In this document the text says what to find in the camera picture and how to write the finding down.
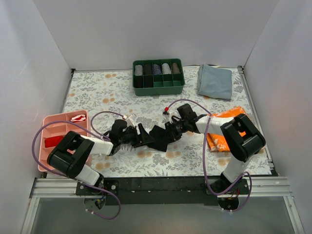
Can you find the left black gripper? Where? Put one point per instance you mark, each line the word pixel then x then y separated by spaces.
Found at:
pixel 139 135

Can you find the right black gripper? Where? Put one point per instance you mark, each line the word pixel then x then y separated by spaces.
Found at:
pixel 168 130

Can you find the black boxer underwear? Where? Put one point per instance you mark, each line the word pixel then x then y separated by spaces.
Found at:
pixel 162 137

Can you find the orange white patterned cloth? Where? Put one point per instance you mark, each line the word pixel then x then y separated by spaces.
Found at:
pixel 218 142

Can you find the light blue cloth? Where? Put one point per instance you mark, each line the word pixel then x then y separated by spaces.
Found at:
pixel 214 82

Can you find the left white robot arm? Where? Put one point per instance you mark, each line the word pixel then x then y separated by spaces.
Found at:
pixel 70 155

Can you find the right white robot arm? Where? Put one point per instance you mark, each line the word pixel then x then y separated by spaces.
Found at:
pixel 241 136

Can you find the green compartment organizer box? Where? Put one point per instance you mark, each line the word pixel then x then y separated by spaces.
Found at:
pixel 155 85

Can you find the brown rolled sock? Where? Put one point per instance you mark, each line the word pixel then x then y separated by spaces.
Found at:
pixel 175 68

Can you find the red white rolled cloth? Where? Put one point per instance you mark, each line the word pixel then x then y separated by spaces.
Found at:
pixel 78 118

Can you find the blue patterned rolled sock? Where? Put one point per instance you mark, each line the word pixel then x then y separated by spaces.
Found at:
pixel 157 69

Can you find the black speckled rolled sock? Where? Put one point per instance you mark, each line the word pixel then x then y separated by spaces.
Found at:
pixel 147 69

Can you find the red rolled cloth middle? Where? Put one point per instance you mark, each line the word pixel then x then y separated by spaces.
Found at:
pixel 52 141

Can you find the pink compartment organizer tray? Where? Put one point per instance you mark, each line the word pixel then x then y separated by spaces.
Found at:
pixel 60 129

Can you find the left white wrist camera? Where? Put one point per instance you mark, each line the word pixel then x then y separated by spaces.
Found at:
pixel 130 120

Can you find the aluminium frame rail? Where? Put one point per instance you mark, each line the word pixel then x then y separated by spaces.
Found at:
pixel 270 186

